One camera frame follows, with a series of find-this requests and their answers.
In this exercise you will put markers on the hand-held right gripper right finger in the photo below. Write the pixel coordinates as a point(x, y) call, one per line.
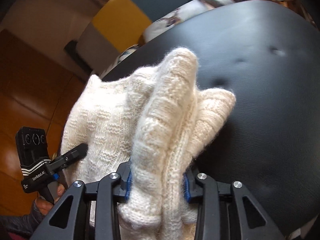
point(193, 187)

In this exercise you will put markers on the person's left hand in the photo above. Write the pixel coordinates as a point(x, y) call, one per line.
point(45, 205)

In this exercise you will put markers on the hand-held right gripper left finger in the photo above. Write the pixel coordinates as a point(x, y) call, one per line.
point(122, 187)

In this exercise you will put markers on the white deer print pillow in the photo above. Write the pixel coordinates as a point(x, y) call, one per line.
point(180, 15)

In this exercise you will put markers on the cream knit sweater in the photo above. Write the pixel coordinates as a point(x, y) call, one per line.
point(150, 130)

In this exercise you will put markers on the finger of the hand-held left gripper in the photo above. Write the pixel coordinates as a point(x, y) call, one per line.
point(56, 177)
point(72, 155)

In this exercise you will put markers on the white triangle print pillow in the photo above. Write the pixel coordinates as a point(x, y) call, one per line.
point(127, 53)

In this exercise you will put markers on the grey yellow blue sofa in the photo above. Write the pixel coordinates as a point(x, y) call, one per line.
point(120, 17)

